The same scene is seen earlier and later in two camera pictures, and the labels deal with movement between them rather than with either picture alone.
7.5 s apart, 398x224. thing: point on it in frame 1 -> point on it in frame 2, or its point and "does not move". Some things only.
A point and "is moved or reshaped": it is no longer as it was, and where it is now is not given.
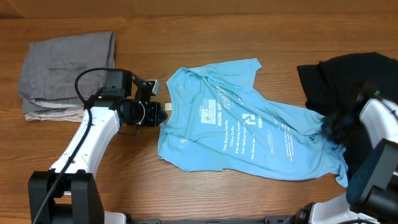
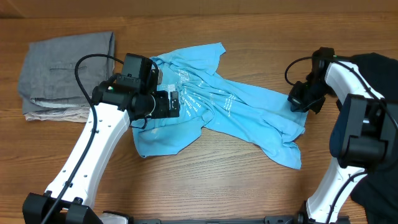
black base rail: x=269 y=219 does not move
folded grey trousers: x=48 y=70 does not move
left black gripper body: x=145 y=113 -> x=161 y=105
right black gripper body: x=341 y=127 -> x=308 y=94
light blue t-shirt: x=209 y=122 is moved or reshaped
